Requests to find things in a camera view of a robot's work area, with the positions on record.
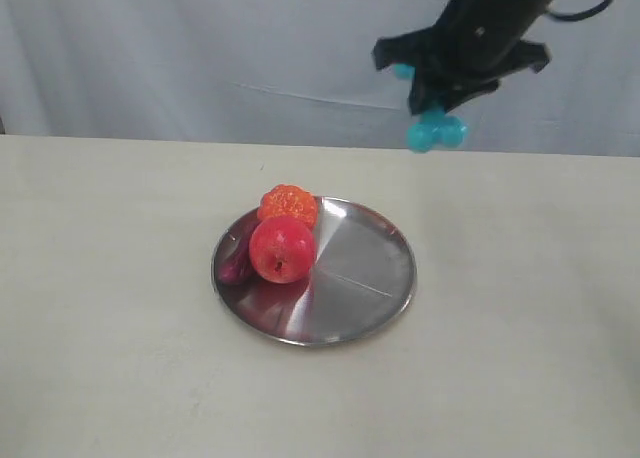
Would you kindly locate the red apple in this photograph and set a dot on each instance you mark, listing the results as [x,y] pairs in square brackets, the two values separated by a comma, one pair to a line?
[282,250]

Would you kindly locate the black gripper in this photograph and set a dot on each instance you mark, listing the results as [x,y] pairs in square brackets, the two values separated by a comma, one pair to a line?
[462,56]

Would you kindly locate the teal toy bone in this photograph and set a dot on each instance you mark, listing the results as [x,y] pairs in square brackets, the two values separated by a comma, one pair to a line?
[434,128]

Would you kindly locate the orange peeled tangerine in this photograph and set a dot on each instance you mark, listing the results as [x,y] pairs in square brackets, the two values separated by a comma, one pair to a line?
[289,200]

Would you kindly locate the round stainless steel plate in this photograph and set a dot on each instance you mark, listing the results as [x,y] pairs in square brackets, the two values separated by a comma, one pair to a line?
[364,277]

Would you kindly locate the white backdrop cloth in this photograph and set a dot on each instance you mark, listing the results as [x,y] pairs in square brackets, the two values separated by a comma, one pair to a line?
[296,72]

